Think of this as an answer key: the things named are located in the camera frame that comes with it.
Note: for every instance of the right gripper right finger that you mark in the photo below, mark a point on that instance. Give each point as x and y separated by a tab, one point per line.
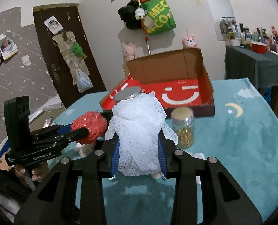
162	155

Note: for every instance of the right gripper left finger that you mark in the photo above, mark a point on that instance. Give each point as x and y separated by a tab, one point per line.
115	156

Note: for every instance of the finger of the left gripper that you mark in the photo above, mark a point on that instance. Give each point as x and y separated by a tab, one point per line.
51	131
69	137

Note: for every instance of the red knitted puff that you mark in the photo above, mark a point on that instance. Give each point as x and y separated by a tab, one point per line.
94	122

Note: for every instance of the white lace puff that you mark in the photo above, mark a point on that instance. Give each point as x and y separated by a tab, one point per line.
138	122

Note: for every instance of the person's left hand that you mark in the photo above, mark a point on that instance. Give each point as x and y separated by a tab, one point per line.
37	174

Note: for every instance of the small jar gold beads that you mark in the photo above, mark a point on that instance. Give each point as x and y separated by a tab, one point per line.
183	125

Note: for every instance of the tall jar grey lid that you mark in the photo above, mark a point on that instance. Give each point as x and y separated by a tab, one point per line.
127	93

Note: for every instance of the plastic bag on door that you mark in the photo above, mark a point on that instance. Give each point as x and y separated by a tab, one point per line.
83	81

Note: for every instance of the red cardboard box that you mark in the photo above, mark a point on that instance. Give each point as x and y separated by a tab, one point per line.
178	79

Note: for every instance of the teal rug tablecloth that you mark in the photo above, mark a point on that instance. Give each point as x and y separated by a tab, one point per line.
243	135

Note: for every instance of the green plush on door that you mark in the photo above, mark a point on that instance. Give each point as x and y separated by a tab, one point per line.
78	50

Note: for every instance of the pale pink plush left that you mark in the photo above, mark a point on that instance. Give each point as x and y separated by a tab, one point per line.
129	52

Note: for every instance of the photo card on door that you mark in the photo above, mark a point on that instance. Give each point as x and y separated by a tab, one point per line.
53	25

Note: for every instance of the pink plush toy right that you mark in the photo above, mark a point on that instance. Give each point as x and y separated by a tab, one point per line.
189	42

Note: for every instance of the dark brown door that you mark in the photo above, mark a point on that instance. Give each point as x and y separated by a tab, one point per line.
59	58

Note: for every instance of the dark green side table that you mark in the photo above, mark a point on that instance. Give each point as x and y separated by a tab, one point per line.
260	69

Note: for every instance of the green tote bag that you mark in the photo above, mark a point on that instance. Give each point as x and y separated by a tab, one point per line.
158	18

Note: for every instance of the red bowl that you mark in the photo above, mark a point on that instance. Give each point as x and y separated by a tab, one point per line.
259	47

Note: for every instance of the black bag on wall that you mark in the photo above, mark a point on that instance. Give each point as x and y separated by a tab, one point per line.
127	15

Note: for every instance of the white plush keychain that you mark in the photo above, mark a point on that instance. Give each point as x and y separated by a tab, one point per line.
140	13

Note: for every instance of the wall mirror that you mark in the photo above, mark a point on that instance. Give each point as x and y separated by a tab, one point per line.
223	18

